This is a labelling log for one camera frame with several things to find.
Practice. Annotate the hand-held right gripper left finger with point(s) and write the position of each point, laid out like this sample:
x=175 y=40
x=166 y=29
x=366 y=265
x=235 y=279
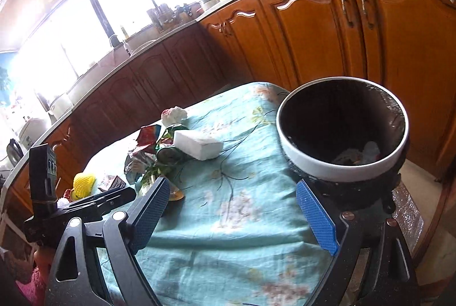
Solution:
x=153 y=217

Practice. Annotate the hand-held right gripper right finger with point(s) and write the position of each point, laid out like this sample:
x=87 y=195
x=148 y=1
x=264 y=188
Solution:
x=317 y=217

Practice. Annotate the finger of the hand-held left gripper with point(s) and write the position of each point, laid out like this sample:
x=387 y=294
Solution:
x=107 y=198

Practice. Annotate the white-rimmed trash bin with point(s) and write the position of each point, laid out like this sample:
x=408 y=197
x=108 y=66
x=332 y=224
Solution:
x=320 y=167

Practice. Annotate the green snack bag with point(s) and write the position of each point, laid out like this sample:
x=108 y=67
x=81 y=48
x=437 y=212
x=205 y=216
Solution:
x=169 y=154

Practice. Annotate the white foam block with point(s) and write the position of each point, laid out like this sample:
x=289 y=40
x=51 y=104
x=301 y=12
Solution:
x=197 y=144

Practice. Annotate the white red wrapper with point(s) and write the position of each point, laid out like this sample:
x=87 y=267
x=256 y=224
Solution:
x=174 y=115

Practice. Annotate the person's left forearm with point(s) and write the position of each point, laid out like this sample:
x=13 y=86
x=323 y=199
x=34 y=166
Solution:
x=34 y=288

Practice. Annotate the small pale carton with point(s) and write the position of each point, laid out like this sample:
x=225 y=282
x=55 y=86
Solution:
x=112 y=182

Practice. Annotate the yellow foam fruit net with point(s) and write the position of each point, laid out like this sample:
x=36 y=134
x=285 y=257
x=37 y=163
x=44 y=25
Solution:
x=83 y=185

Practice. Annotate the clear plastic bottle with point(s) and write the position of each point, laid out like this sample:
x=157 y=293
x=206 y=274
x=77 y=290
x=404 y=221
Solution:
x=176 y=195

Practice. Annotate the dark electric kettle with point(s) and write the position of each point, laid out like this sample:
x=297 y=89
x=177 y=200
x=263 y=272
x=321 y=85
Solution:
x=14 y=153

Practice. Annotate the white rice cooker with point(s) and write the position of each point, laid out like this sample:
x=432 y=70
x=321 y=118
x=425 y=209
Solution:
x=34 y=135

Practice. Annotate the silver foil wrapper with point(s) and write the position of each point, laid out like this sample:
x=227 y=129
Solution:
x=134 y=163

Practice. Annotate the red snack wrapper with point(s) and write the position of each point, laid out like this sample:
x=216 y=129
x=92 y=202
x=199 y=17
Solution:
x=148 y=137

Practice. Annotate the white crumpled tissue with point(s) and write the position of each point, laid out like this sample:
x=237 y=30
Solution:
x=358 y=153

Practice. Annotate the floral teal tablecloth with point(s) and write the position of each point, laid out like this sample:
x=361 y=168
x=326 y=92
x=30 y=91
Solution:
x=231 y=227

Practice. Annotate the metal sink faucet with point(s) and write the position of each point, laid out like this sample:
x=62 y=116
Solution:
x=125 y=44

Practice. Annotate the wooden kitchen base cabinets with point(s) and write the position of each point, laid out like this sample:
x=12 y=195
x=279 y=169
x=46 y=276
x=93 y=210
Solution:
x=313 y=35

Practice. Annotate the kitchen window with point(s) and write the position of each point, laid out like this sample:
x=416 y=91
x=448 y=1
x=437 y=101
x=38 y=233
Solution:
x=107 y=7

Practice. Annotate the utensil rack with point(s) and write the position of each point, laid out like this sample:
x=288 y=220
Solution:
x=162 y=15

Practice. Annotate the small metal pot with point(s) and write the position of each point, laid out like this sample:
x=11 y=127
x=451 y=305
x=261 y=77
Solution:
x=209 y=1

